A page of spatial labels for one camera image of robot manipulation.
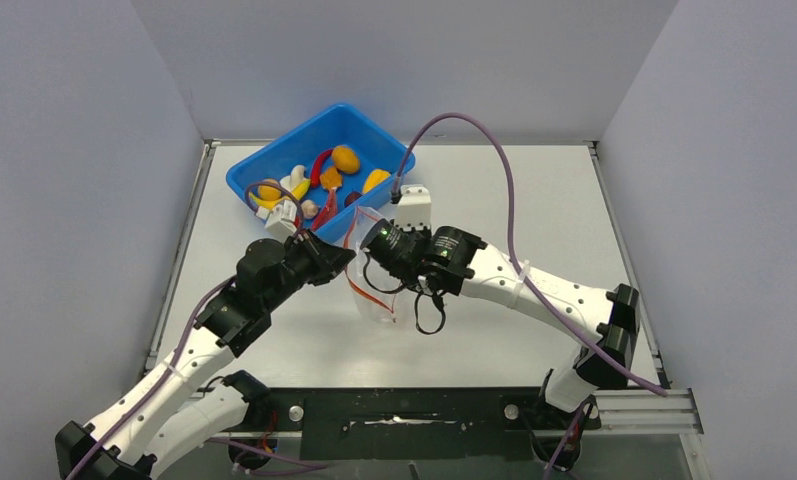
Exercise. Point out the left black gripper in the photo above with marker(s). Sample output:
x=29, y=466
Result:
x=311, y=245

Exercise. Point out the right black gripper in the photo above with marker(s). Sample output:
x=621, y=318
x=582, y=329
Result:
x=394, y=272

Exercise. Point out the clear zip bag orange zipper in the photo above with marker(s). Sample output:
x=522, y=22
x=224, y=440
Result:
x=370, y=284

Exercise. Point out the yellow toy banana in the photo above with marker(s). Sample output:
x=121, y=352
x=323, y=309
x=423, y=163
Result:
x=297, y=194

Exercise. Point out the red toy chili pepper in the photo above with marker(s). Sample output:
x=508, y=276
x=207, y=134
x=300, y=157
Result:
x=317, y=166

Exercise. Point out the yellow-orange toy ball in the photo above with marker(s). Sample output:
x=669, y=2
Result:
x=269, y=190

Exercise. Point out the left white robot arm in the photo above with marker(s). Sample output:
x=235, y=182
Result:
x=156, y=423

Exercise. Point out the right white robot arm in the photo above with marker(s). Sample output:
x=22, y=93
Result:
x=453, y=261

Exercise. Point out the red toy watermelon slice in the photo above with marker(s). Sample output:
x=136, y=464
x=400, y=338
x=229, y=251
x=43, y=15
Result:
x=328, y=211

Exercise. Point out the beige toy garlic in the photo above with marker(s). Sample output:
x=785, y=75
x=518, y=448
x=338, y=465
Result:
x=310, y=209

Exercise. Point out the dark purple toy fruit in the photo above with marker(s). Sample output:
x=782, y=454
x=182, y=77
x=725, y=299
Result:
x=351, y=198

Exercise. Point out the yellow toy pepper slice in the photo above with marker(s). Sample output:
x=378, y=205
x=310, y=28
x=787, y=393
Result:
x=374, y=179

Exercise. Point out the white toy mushroom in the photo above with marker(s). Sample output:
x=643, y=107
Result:
x=296, y=177

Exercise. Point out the blue plastic bin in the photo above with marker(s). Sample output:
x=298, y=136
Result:
x=338, y=125

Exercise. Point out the orange toy mango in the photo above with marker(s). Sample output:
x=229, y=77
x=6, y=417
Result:
x=345, y=160

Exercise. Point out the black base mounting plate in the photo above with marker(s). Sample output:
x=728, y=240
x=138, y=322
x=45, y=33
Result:
x=511, y=423

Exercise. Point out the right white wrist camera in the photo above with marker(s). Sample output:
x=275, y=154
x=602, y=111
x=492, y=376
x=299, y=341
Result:
x=413, y=208

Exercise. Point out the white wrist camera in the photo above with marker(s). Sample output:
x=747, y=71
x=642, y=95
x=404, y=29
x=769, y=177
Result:
x=413, y=208
x=281, y=221

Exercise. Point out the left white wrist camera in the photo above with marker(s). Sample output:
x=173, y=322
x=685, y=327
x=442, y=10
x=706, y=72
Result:
x=281, y=221

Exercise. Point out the aluminium table frame rail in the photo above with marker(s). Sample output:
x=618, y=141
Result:
x=640, y=412

